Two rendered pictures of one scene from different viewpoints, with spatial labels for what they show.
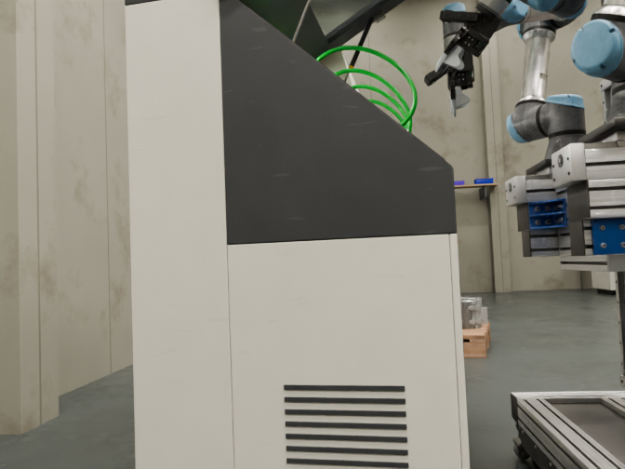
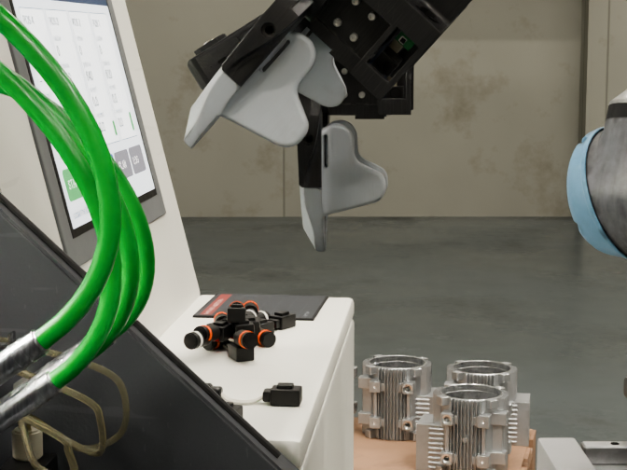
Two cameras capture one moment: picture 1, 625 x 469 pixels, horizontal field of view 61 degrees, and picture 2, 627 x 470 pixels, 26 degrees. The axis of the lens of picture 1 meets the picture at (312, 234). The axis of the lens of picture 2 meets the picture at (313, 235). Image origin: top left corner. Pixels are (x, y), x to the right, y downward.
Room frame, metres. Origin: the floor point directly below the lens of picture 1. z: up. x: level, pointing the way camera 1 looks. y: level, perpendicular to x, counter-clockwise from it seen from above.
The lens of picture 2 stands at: (0.76, -0.36, 1.34)
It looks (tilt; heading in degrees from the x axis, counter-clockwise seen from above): 8 degrees down; 353
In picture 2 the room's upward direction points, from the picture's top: straight up
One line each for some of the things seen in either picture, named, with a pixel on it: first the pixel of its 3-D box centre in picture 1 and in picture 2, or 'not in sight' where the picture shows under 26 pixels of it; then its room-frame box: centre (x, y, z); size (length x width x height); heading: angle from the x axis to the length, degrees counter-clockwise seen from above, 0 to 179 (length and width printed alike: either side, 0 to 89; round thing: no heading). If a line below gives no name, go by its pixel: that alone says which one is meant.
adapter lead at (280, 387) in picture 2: not in sight; (240, 393); (2.08, -0.44, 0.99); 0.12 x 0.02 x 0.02; 77
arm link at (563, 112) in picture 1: (563, 114); not in sight; (1.80, -0.88, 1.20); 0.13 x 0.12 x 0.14; 32
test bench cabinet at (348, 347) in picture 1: (361, 370); not in sight; (1.67, -0.13, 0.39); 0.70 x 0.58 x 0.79; 168
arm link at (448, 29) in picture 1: (455, 22); not in sight; (1.71, -0.50, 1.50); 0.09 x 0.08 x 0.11; 122
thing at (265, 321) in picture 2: not in sight; (242, 321); (2.35, -0.46, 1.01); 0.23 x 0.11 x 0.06; 168
